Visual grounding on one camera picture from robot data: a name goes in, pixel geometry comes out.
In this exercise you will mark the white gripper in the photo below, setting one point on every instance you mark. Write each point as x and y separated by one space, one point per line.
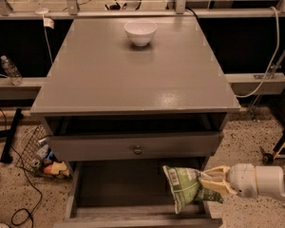
242 179

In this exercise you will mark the green jalapeno chip bag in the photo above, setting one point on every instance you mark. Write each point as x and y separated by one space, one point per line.
185 186

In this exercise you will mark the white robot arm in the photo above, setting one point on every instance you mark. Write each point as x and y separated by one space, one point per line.
270 182

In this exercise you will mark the round metal drawer knob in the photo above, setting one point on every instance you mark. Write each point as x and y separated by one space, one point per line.
137 150

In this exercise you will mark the open grey middle drawer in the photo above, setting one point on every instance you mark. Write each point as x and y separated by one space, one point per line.
130 194

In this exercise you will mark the grey wooden drawer cabinet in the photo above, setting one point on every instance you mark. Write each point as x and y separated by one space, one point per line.
101 84

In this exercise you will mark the grey upper drawer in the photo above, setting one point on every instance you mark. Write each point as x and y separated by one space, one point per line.
120 147

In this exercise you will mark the wheeled cart base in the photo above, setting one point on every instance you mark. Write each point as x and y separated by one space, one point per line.
277 153

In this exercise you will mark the yellow sponge in basket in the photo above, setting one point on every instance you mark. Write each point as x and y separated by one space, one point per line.
59 168

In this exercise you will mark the white ceramic bowl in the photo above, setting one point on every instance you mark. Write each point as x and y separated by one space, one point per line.
140 32

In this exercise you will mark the metal can in basket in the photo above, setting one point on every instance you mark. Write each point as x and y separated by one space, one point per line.
36 165

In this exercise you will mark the black metal stand leg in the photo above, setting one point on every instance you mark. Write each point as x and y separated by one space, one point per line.
6 157

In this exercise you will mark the clear plastic water bottle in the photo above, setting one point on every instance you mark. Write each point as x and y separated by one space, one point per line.
11 70

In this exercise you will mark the black wire basket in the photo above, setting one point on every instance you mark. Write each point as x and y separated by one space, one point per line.
37 147

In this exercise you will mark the grey metal rail frame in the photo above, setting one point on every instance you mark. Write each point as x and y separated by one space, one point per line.
222 9

